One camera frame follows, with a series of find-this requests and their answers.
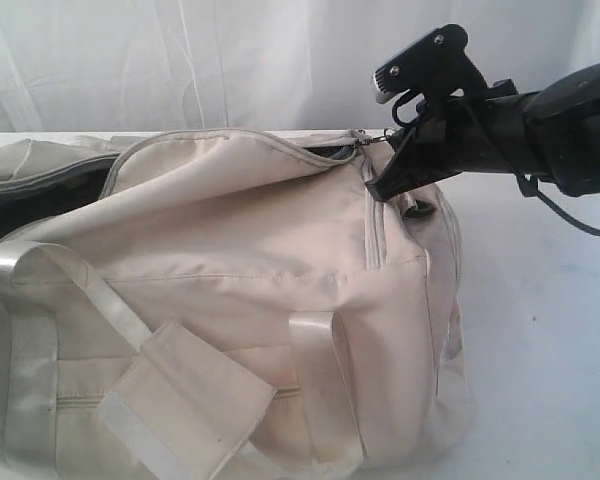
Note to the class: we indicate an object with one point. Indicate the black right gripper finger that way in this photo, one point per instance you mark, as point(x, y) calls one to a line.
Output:
point(411, 167)

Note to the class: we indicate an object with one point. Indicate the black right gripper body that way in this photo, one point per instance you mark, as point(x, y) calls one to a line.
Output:
point(482, 133)

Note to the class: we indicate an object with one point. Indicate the cream fabric duffel bag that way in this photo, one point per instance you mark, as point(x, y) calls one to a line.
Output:
point(223, 304)

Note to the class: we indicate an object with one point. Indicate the white backdrop curtain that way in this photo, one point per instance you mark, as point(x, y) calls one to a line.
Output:
point(264, 65)

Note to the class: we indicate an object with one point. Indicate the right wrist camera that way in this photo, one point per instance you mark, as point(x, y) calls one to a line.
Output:
point(434, 66)

